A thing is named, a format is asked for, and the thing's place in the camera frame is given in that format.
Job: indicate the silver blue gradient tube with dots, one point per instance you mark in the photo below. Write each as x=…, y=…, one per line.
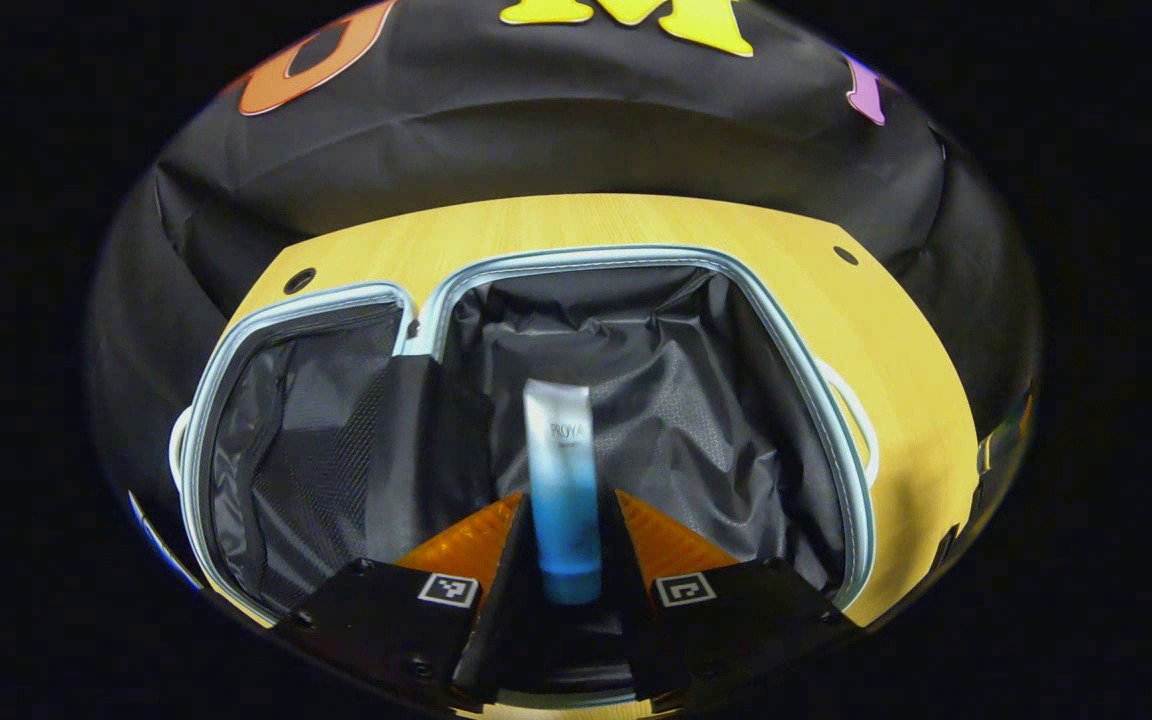
x=564, y=500

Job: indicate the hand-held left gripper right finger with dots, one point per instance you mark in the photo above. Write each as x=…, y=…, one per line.
x=626, y=620

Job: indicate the light blue suitcase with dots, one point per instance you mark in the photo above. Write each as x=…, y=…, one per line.
x=656, y=400

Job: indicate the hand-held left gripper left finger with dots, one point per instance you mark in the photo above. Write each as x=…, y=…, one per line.
x=506, y=620

